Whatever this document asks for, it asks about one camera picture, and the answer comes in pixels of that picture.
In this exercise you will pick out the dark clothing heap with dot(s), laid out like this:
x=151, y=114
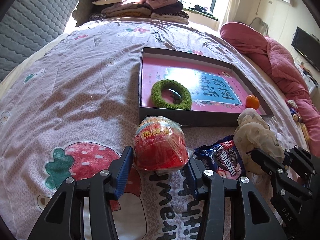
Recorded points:
x=200, y=8

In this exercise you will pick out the orange tangerine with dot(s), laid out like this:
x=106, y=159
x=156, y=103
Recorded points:
x=251, y=102

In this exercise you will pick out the black television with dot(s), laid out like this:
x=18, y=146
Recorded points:
x=305, y=45

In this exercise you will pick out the white television cabinet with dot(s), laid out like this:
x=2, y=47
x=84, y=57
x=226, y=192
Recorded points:
x=308, y=78

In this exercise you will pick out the yellow packet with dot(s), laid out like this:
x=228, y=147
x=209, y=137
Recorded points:
x=305, y=132

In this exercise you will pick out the pink quilt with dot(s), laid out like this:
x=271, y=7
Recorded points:
x=275, y=55

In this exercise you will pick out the red instant noodle cup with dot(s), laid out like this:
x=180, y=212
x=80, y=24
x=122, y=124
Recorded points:
x=160, y=147

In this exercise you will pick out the small blue yellow toy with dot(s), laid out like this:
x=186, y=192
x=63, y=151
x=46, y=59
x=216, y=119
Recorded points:
x=297, y=116

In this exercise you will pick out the green window seat cushion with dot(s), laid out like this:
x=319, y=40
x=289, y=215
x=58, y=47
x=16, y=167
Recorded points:
x=210, y=17

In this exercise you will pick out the pile of folded clothes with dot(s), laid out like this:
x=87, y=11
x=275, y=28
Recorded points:
x=140, y=5

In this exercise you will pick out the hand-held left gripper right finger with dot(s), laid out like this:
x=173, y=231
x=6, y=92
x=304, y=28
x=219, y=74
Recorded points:
x=191, y=180

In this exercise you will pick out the white curved chair back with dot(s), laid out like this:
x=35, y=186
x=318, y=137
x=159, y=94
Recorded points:
x=261, y=26

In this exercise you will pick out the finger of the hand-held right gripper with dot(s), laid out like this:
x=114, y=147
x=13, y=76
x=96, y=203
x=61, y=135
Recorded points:
x=302, y=160
x=265, y=162

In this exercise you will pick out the small white red toy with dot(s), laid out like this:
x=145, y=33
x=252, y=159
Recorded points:
x=292, y=104

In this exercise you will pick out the grey quilted headboard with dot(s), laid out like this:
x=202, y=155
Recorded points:
x=32, y=17

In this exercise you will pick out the white spotted cloth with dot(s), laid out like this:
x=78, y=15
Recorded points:
x=255, y=135

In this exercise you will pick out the blue cookie packet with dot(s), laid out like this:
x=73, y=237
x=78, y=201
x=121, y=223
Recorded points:
x=222, y=157

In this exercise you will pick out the cream curtain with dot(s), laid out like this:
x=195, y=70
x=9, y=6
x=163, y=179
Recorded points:
x=232, y=5

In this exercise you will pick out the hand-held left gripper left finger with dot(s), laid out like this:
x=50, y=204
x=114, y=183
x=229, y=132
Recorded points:
x=125, y=170

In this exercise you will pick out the shallow grey cardboard box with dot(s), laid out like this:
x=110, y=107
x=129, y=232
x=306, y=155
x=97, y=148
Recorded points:
x=200, y=120

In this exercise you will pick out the dark hair clip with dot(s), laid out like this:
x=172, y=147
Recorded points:
x=175, y=95

